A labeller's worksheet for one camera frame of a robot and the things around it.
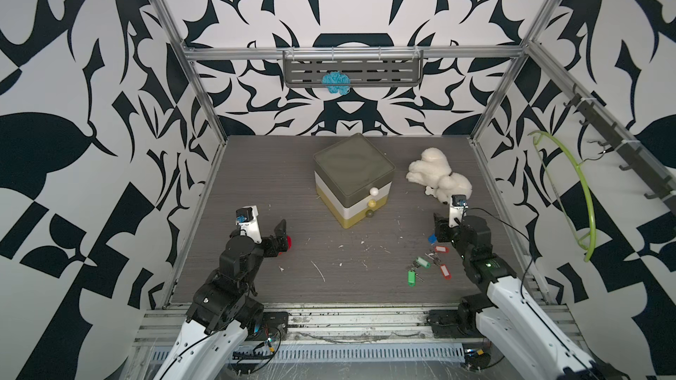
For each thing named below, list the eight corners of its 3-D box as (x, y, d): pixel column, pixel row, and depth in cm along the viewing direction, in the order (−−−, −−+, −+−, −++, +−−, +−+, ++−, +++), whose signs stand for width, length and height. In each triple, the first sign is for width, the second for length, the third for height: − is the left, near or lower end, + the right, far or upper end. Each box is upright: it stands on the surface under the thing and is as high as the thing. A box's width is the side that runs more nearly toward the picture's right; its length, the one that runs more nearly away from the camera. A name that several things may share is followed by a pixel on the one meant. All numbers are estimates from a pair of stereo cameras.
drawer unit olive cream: (338, 238, 92) (339, 206, 76) (309, 190, 105) (304, 154, 88) (392, 208, 100) (403, 174, 83) (359, 167, 112) (362, 130, 96)
